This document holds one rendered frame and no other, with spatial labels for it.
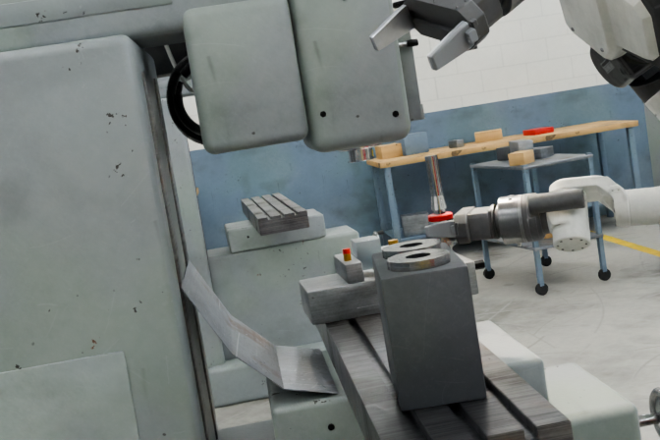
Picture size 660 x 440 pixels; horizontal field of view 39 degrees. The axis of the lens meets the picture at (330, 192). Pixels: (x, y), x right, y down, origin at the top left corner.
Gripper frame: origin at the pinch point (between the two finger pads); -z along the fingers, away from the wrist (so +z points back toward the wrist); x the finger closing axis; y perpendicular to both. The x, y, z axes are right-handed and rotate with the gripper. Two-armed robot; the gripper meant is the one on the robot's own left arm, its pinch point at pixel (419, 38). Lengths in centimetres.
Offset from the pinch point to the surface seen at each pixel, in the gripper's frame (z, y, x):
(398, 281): -14.5, -30.9, 3.6
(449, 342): -14.3, -40.0, -2.5
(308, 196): 175, -434, 551
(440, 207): 13, -57, 36
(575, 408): 9, -93, 9
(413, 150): 252, -412, 478
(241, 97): -4, -24, 55
